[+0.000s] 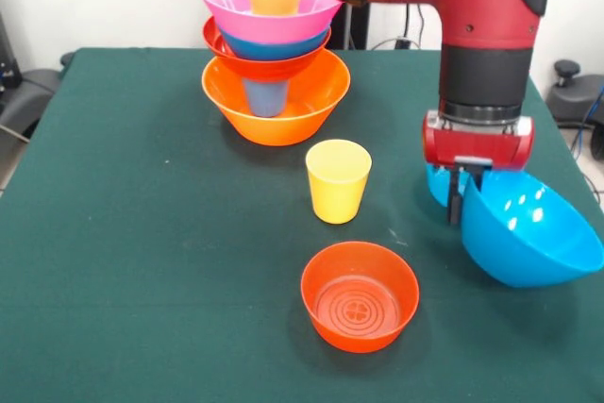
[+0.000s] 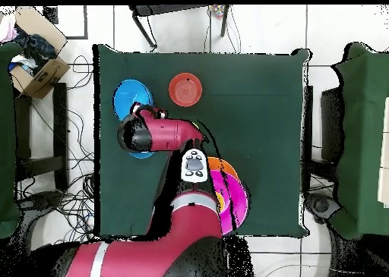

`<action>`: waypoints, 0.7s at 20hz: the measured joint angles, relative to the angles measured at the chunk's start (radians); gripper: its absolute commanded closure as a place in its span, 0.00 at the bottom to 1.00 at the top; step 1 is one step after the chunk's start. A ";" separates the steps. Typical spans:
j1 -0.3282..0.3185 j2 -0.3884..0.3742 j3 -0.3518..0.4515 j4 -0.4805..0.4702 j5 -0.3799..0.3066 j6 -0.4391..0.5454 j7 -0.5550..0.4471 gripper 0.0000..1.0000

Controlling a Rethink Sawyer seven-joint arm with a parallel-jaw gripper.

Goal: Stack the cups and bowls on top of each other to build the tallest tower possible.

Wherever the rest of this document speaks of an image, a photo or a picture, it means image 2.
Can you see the large blue bowl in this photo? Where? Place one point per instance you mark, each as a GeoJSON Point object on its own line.
{"type": "Point", "coordinates": [127, 91]}

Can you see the small red bowl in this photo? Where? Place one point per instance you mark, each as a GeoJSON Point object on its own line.
{"type": "Point", "coordinates": [185, 90]}

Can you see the large orange bowl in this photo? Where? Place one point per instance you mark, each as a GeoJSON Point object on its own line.
{"type": "Point", "coordinates": [214, 163]}

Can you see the large pink bowl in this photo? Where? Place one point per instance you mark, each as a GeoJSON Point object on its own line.
{"type": "Point", "coordinates": [240, 198]}

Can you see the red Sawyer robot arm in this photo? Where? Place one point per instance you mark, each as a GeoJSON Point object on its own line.
{"type": "Point", "coordinates": [170, 134]}

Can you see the small teal blue bowl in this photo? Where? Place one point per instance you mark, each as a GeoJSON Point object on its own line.
{"type": "Point", "coordinates": [141, 155]}

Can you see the dark green table cloth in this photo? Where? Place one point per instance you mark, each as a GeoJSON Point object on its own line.
{"type": "Point", "coordinates": [188, 64]}

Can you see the cardboard box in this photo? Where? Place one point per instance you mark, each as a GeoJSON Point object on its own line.
{"type": "Point", "coordinates": [45, 76]}

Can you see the colourful small item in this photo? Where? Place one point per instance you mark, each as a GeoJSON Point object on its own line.
{"type": "Point", "coordinates": [217, 11]}

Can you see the dark blue cloth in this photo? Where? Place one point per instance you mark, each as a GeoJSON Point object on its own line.
{"type": "Point", "coordinates": [36, 47]}

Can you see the green covered table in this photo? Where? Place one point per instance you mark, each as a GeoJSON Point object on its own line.
{"type": "Point", "coordinates": [6, 137]}
{"type": "Point", "coordinates": [361, 137]}

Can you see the pink cloth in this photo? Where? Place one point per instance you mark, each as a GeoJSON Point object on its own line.
{"type": "Point", "coordinates": [7, 29]}

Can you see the black bench frame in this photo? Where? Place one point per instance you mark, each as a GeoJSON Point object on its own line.
{"type": "Point", "coordinates": [60, 131]}

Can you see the black stool frame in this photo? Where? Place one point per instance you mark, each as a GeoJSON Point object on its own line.
{"type": "Point", "coordinates": [170, 10]}

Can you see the thin black square frame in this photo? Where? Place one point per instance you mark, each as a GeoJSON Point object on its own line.
{"type": "Point", "coordinates": [85, 22]}

